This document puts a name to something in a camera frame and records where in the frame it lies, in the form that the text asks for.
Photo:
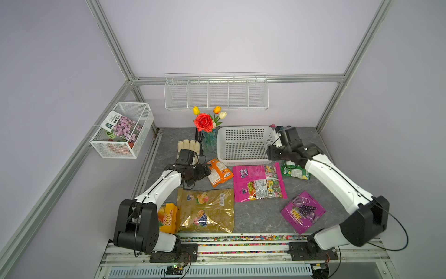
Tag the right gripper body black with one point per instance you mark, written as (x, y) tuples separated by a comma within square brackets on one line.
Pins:
[(279, 152)]

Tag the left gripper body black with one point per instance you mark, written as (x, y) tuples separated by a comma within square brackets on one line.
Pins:
[(197, 173)]

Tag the yellow orange candy bag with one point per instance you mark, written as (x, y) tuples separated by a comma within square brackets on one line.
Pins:
[(167, 217)]

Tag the white plastic basket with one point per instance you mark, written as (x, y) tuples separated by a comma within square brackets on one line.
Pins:
[(247, 145)]

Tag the purple grape candy bag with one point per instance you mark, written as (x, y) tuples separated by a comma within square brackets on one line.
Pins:
[(303, 212)]

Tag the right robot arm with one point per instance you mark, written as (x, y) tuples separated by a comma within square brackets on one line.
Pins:
[(368, 215)]

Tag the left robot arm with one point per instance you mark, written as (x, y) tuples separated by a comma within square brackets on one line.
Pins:
[(137, 225)]

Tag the green candy packet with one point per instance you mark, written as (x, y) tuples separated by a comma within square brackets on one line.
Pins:
[(290, 169)]

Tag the cream work glove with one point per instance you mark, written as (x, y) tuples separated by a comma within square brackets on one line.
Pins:
[(192, 145)]

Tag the orange white snack packet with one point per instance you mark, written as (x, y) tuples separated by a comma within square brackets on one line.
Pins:
[(219, 172)]

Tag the gold candy bag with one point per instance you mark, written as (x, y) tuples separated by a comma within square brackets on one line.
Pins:
[(206, 211)]

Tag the glass vase with flowers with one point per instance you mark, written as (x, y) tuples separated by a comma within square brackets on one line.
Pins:
[(206, 127)]

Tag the pink fruit candy bag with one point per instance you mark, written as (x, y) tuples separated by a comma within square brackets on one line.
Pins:
[(251, 183)]

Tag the purple flower seed packet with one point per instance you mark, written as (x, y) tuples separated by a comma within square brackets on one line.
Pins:
[(120, 127)]

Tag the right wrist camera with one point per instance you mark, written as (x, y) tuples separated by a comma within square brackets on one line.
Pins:
[(288, 135)]

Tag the white wire side basket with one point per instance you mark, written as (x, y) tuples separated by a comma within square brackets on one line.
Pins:
[(115, 149)]

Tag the aluminium mounting rail frame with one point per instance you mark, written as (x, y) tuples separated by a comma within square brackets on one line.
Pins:
[(254, 255)]

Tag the white wire wall shelf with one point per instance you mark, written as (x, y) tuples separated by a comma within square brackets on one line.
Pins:
[(233, 91)]

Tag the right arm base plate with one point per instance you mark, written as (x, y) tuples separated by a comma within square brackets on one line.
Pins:
[(305, 251)]

